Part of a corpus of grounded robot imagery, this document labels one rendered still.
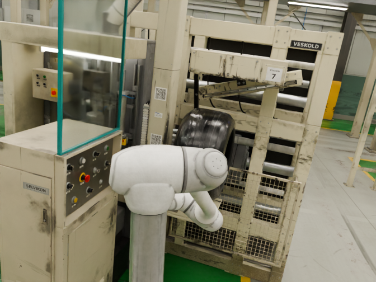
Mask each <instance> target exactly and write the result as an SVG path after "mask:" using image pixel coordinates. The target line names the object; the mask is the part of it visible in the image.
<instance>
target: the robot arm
mask: <svg viewBox="0 0 376 282"><path fill-rule="evenodd" d="M227 170H228V166H227V159H226V157H225V156H224V154H223V153H221V152H220V151H218V150H216V149H213V148H205V149H202V148H194V147H180V146H174V145H159V144H156V145H137V146H133V147H129V148H125V149H123V150H121V151H119V152H117V153H115V154H114V155H113V156H112V160H111V168H110V177H109V184H110V186H111V188H112V189H113V190H114V191H115V192H116V193H117V194H121V195H124V198H125V202H126V205H127V207H128V208H129V210H130V211H131V214H130V250H129V261H130V263H129V282H163V274H164V263H165V242H166V221H167V210H180V211H182V212H183V213H185V214H186V215H187V216H188V217H189V218H190V219H191V220H192V221H193V222H194V223H196V224H197V225H198V226H200V227H202V228H203V229H205V230H207V231H211V232H214V231H217V230H218V229H219V228H220V227H221V226H222V224H223V216H222V214H221V213H220V211H219V210H218V208H217V207H216V205H215V204H214V203H213V201H212V199H211V197H210V195H209V194H208V192H207V191H210V190H212V189H215V188H216V187H218V186H220V185H221V184H222V183H223V182H224V180H225V178H226V177H227V174H228V171H227Z"/></svg>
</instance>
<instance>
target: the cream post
mask: <svg viewBox="0 0 376 282"><path fill-rule="evenodd" d="M187 3H188V0H159V11H158V24H157V36H156V48H155V54H154V66H153V67H154V68H153V78H152V90H151V102H150V109H149V121H148V133H147V145H150V141H151V133H152V134H158V135H162V143H161V145H171V143H172V134H173V124H174V119H175V109H176V100H177V90H178V80H179V75H180V65H181V56H182V47H183V41H184V32H185V22H186V12H187ZM155 87H161V88H167V95H166V101H162V100H156V99H154V94H155ZM155 112H159V113H162V118H160V117H154V115H155Z"/></svg>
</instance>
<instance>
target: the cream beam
mask: <svg viewBox="0 0 376 282"><path fill-rule="evenodd" d="M268 67H272V68H280V69H283V72H282V75H281V81H280V82H274V81H267V80H265V79H266V73H267V68H268ZM287 67H288V61H284V60H276V59H268V58H260V57H252V56H247V55H239V54H231V53H224V52H219V51H211V50H203V49H192V50H191V58H190V66H189V72H194V73H201V74H208V75H212V76H219V77H226V78H233V79H240V80H244V81H251V82H258V83H265V84H272V85H276V86H283V85H284V83H285V77H286V73H287Z"/></svg>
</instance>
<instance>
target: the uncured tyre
mask: <svg viewBox="0 0 376 282"><path fill-rule="evenodd" d="M235 129H236V124H235V121H234V120H233V118H232V117H231V115H230V114H228V113H226V112H221V111H215V110H209V109H204V108H195V109H193V110H191V111H190V112H188V113H187V114H186V115H185V116H184V118H183V120H182V122H181V124H180V126H179V128H178V131H177V134H176V137H175V141H174V144H173V145H174V146H180V147H194V148H202V149H205V148H213V149H216V150H218V151H220V152H221V153H223V154H224V156H225V157H226V159H227V166H228V170H227V171H229V167H230V163H231V159H232V153H233V147H234V139H235ZM226 178H227V177H226ZM226 178H225V180H224V182H223V183H222V184H221V185H220V186H218V187H216V188H215V189H212V190H210V191H207V192H208V194H209V195H210V197H211V199H212V200H214V199H216V198H218V197H219V195H220V194H221V192H222V190H223V186H224V184H225V181H226Z"/></svg>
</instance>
